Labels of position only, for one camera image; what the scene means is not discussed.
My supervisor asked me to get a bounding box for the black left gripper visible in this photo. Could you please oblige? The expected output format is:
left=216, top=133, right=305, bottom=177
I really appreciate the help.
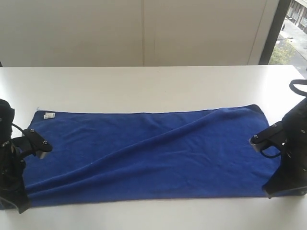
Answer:
left=0, top=141, right=31, bottom=214

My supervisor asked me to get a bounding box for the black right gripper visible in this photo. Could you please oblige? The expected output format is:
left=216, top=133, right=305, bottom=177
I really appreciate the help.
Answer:
left=261, top=141, right=307, bottom=199

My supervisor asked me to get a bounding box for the blue towel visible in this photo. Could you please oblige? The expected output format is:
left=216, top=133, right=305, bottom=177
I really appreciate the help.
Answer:
left=23, top=104, right=280, bottom=207

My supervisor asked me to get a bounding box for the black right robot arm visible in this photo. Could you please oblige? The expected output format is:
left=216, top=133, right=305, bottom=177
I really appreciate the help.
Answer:
left=262, top=98, right=307, bottom=198

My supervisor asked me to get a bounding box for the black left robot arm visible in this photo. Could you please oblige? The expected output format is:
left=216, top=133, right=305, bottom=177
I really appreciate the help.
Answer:
left=0, top=99, right=30, bottom=214

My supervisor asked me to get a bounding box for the white clothing label tag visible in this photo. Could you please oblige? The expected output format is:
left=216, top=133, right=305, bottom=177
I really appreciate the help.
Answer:
left=43, top=112, right=56, bottom=119

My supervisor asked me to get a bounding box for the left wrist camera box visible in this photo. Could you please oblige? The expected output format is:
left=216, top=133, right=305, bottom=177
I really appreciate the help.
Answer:
left=12, top=129, right=53, bottom=159

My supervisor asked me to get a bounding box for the dark window frame post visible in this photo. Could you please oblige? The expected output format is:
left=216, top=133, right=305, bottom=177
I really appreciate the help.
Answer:
left=258, top=0, right=291, bottom=65

